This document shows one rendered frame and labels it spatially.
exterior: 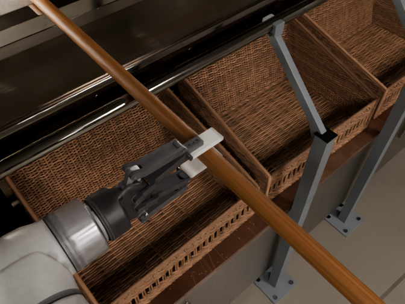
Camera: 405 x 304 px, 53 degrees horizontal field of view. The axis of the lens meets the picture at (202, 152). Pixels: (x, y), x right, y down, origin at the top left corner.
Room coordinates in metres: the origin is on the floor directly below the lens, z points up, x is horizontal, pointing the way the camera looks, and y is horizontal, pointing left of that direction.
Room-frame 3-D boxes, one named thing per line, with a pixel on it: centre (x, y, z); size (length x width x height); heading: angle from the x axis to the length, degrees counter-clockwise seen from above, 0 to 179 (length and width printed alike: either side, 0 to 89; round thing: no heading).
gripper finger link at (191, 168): (0.43, 0.00, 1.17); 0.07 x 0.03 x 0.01; 130
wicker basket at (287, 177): (1.06, -0.27, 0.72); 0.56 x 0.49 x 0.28; 129
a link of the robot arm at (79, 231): (0.28, 0.18, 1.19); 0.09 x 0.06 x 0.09; 40
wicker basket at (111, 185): (0.67, 0.19, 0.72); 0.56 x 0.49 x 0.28; 132
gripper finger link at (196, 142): (0.41, 0.02, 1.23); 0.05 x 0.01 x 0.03; 130
